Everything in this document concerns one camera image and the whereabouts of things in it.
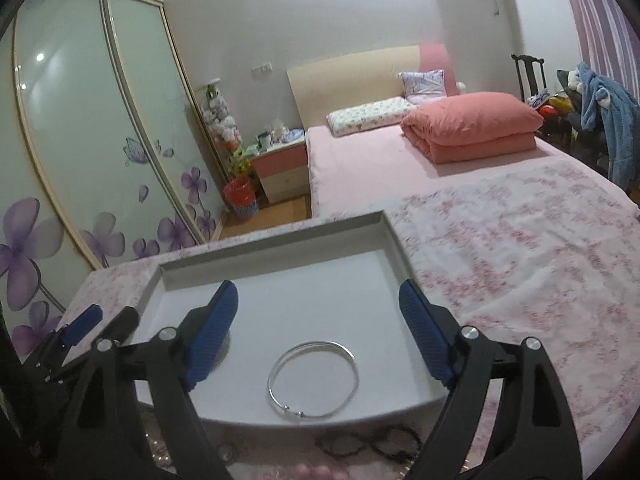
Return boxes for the folded salmon quilt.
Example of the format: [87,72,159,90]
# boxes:
[401,91,544,164]

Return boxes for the lilac patterned pillow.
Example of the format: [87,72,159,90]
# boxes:
[398,70,447,103]

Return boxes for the pink bead bracelet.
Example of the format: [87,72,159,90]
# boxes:
[270,462,351,480]

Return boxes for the white floral pillow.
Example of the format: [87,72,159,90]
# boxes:
[326,97,416,138]

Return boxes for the white shallow tray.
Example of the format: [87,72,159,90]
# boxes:
[134,211,453,423]

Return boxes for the blue fleece robe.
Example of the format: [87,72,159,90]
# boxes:
[577,62,640,191]

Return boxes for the pink floral blanket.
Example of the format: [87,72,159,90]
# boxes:
[60,152,640,480]

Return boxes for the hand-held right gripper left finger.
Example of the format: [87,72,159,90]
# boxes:
[57,280,241,480]

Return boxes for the tall tube of plush toys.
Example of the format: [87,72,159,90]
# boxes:
[202,77,251,181]

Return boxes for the beige and pink headboard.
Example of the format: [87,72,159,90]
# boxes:
[286,44,458,131]

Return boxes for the black bead bracelet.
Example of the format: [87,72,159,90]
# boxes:
[314,424,425,467]

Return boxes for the pink and beige nightstand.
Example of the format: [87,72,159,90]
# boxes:
[248,137,309,206]

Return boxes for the red trash bin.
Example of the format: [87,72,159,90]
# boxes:
[223,176,258,223]

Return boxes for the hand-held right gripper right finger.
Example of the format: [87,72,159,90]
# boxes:
[397,279,583,480]

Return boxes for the bed with pink sheet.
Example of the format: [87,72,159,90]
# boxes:
[305,125,626,221]

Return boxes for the silver bangle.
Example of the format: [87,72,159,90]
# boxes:
[267,341,360,418]

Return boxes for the glass wardrobe with purple flowers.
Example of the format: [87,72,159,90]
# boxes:
[0,0,226,361]

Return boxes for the dark wooden chair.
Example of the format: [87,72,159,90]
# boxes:
[511,53,546,106]

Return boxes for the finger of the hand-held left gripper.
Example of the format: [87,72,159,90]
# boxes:
[35,305,103,367]
[45,307,140,383]

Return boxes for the pink striped curtain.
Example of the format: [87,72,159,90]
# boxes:
[552,0,640,111]

